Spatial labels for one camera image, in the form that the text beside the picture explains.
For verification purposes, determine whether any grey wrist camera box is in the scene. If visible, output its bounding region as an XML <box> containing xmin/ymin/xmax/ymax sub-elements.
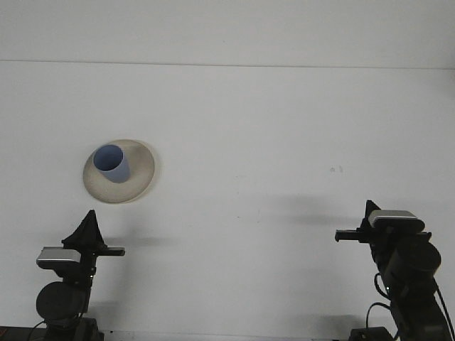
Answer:
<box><xmin>368</xmin><ymin>209</ymin><xmax>427</xmax><ymax>230</ymax></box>
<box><xmin>36</xmin><ymin>247</ymin><xmax>82</xmax><ymax>270</ymax></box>

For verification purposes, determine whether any pale round plate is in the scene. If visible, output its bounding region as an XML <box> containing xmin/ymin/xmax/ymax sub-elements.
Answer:
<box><xmin>82</xmin><ymin>139</ymin><xmax>160</xmax><ymax>205</ymax></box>

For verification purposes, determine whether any pale blue cup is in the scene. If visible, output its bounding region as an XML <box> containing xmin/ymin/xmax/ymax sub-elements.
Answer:
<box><xmin>92</xmin><ymin>144</ymin><xmax>131</xmax><ymax>185</ymax></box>

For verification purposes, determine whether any long black arm cable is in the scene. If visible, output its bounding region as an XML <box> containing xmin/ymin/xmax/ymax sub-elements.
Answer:
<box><xmin>433</xmin><ymin>278</ymin><xmax>455</xmax><ymax>333</ymax></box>
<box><xmin>28</xmin><ymin>319</ymin><xmax>49</xmax><ymax>341</ymax></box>

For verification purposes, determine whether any looped black arm cable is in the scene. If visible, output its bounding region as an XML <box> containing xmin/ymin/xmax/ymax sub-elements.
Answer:
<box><xmin>365</xmin><ymin>272</ymin><xmax>396</xmax><ymax>335</ymax></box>

